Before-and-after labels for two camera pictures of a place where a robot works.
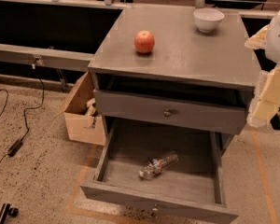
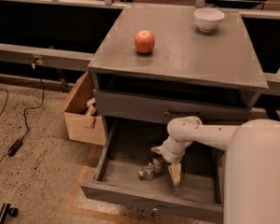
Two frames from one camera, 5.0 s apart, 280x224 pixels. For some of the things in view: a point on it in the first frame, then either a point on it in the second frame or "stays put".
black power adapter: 15,147 stays put
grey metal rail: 43,56 stays put
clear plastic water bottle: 154,166 stays put
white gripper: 278,37 to 170,153
